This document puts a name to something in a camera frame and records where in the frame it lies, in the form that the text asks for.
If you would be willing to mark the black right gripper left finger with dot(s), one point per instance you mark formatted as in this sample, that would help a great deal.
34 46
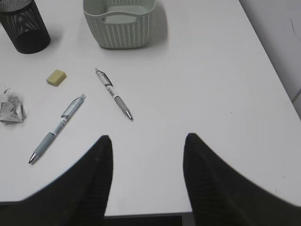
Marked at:
78 197

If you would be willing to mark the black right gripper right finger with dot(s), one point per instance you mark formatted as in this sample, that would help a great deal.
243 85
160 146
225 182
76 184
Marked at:
221 196

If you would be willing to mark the waste paper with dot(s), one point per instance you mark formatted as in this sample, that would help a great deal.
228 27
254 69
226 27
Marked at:
11 106

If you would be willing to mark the grey grip black-clip pen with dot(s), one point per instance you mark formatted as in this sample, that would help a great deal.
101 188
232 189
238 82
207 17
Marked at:
110 88

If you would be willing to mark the blue grip clear pen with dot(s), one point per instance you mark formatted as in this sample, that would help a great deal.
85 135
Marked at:
50 137

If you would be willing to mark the yellow eraser right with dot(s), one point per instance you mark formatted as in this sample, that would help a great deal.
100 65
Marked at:
56 78

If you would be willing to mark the pale green woven basket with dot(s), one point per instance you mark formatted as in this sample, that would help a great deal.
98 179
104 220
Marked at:
120 24

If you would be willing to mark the black mesh pen holder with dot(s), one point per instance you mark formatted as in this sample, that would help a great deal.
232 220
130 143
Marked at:
24 25

